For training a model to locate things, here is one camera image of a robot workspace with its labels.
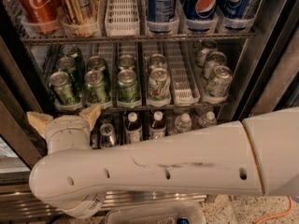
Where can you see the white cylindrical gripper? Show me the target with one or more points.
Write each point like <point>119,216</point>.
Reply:
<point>66,124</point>

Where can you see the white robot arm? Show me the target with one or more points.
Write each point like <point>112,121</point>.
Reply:
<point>252,157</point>

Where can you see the green can column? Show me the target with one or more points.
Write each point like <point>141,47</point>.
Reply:
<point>96,87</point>
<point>98,63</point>
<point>128,89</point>
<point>126,61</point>

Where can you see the silver can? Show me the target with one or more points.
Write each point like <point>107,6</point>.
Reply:
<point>106,118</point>
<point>108,136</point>

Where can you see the stainless steel fridge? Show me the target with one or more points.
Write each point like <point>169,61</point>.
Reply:
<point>27,60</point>

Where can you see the white green can front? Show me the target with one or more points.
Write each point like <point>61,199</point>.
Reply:
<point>159,84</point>

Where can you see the white green can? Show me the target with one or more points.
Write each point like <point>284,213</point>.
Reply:
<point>159,84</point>
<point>157,60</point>

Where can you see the white green can back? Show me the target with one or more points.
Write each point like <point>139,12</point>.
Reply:
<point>157,60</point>

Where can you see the gold soda can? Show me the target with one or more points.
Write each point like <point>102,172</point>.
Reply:
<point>81,16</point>

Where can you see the red coca cola can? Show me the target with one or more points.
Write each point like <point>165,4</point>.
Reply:
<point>42,14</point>

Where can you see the empty white tray top shelf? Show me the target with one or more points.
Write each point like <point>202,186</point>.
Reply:
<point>122,18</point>

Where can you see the empty white tray shelf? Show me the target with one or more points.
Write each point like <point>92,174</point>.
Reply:
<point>122,18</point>
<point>183,85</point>

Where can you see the empty white tray middle shelf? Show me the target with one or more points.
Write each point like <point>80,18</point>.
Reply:
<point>183,85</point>

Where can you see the blue pepsi can left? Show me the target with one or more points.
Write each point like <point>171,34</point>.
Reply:
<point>159,14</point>

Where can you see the white can right front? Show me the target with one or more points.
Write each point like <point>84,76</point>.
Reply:
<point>219,81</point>

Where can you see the white can right back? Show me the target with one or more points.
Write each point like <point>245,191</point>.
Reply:
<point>201,49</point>

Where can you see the white can right middle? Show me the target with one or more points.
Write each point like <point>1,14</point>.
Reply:
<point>214,59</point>

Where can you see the blue pepsi can middle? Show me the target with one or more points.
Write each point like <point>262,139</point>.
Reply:
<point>199,11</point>

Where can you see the fridge glass door right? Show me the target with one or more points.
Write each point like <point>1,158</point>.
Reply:
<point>282,89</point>

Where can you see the brown drink bottle left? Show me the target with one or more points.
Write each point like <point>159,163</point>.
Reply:
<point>133,128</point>

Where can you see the brown drink bottle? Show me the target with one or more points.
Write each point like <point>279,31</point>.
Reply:
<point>157,125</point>
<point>133,128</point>

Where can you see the brown drink bottle right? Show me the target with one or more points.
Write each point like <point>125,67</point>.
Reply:
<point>157,125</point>

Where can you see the clear water bottle left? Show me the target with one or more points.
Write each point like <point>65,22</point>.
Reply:
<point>183,123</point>

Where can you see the clear water bottle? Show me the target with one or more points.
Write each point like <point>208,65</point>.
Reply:
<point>208,119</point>
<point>183,123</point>

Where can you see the clear water bottle right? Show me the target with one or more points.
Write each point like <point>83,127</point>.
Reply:
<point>208,119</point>

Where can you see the clear plastic bin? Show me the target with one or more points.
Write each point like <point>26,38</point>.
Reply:
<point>176,212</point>

